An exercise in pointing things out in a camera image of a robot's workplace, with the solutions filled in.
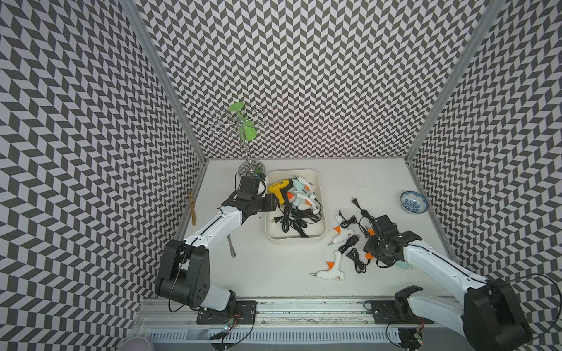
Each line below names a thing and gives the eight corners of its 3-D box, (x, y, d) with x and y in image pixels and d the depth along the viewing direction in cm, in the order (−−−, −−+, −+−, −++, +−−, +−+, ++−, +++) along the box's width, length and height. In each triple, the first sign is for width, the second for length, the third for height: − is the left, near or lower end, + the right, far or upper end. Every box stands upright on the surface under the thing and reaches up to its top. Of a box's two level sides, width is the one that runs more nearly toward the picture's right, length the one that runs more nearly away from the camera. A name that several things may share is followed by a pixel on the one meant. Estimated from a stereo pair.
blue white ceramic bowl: (401, 218, 98) (406, 212, 94) (394, 197, 105) (398, 191, 101) (426, 218, 98) (432, 212, 94) (417, 197, 105) (422, 191, 101)
